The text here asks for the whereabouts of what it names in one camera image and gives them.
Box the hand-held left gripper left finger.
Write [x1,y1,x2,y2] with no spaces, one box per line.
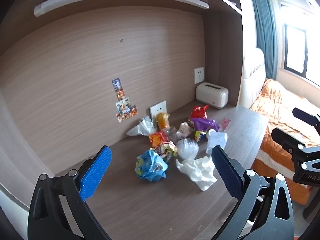
[27,145,113,240]

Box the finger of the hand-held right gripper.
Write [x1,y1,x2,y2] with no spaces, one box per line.
[271,127,320,170]
[292,107,320,130]

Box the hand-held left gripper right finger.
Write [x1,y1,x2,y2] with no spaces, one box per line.
[211,145,295,240]

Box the white tissue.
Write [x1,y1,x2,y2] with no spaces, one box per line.
[176,156,217,192]

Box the clear plastic bottle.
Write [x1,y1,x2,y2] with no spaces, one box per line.
[206,129,228,155]

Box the clear plastic bag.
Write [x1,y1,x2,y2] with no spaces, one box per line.
[176,138,199,160]

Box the purple snack bag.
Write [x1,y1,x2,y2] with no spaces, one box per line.
[190,117,220,142]

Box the blue wrapper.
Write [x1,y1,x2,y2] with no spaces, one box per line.
[135,149,168,182]

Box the yellow wrapper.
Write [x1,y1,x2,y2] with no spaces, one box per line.
[153,141,178,162]

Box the orange snack packet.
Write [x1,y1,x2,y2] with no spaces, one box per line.
[149,131,170,148]

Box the bed with orange blanket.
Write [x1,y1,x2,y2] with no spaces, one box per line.
[250,78,320,205]

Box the pink packet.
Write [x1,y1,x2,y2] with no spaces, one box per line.
[220,117,232,132]

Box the white printed crumpled paper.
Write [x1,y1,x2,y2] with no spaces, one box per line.
[177,122,194,138]

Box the white crumpled plastic bag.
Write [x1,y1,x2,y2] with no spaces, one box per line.
[126,116,157,137]

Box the clear crumpled plastic cup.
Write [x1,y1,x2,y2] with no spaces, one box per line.
[165,127,181,143]

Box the red snack bag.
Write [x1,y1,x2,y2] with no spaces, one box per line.
[188,105,210,123]

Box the cream padded headboard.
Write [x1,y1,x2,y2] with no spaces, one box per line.
[241,47,266,108]

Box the dark framed window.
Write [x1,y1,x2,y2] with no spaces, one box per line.
[277,0,320,85]

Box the strip of picture stickers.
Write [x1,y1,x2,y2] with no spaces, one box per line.
[112,79,138,122]

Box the orange drink bottle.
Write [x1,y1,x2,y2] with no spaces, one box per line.
[155,112,170,130]

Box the grey-blue curtain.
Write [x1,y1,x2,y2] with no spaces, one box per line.
[249,0,279,80]

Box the white wall socket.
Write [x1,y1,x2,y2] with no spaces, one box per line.
[194,67,204,84]
[149,100,167,119]

